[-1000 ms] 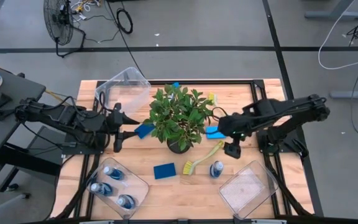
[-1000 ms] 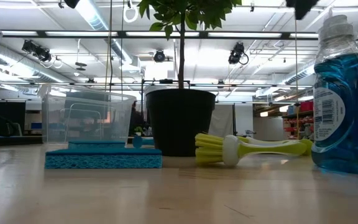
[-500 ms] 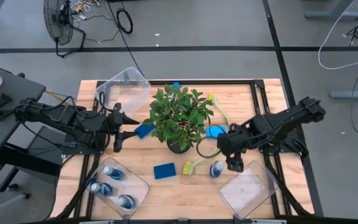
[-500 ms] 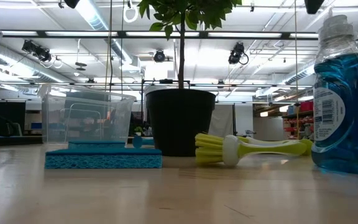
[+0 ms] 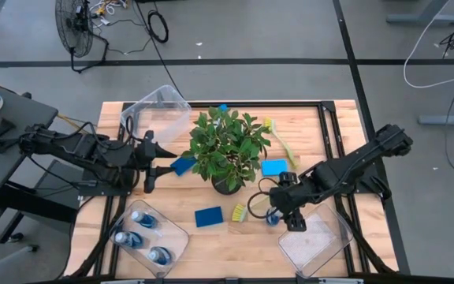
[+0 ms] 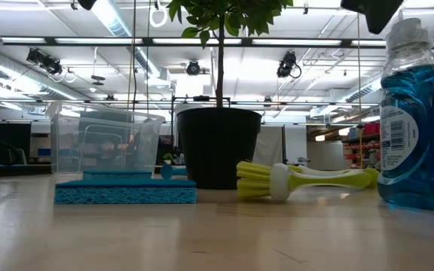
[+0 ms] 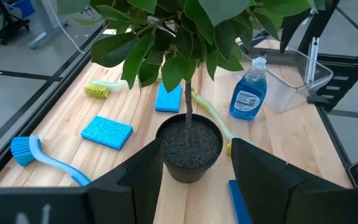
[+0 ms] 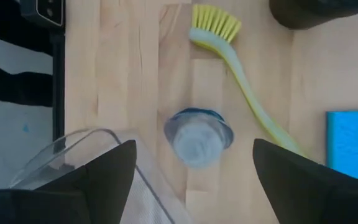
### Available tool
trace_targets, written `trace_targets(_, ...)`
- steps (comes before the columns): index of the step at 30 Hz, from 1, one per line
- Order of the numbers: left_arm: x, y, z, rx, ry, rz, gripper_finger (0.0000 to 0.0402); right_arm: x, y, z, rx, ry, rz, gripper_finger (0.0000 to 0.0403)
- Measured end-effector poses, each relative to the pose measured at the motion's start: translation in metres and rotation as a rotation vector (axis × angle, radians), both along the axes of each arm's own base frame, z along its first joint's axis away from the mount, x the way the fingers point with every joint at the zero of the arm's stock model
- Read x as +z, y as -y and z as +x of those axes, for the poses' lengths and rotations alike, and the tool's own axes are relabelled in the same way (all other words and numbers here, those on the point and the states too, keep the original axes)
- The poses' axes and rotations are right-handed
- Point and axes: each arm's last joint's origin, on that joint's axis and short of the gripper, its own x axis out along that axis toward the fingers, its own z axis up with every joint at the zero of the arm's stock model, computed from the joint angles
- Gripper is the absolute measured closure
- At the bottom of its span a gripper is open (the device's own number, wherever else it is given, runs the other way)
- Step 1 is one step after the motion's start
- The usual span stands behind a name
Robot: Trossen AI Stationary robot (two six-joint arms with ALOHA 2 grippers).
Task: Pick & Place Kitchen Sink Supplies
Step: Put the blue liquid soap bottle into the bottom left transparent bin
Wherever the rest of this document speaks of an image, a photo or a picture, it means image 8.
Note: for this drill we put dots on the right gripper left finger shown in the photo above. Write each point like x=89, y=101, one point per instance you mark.
x=98, y=193

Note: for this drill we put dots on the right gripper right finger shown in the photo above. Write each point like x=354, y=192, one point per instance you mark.
x=306, y=193

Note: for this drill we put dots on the black table edge frame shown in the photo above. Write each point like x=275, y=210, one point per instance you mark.
x=58, y=77

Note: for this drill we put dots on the blue kitchen sponge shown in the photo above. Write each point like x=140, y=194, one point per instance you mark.
x=353, y=143

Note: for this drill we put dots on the blue dish soap bottle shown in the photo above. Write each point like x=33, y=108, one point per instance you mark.
x=197, y=140

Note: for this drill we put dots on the black table-level camera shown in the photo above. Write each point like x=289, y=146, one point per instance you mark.
x=45, y=12

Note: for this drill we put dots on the black plant pot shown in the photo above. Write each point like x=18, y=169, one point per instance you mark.
x=306, y=12

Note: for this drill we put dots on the yellow-green dish brush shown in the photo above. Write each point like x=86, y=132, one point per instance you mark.
x=216, y=25

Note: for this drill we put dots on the clear plastic bin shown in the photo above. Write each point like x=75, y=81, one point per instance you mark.
x=154, y=202

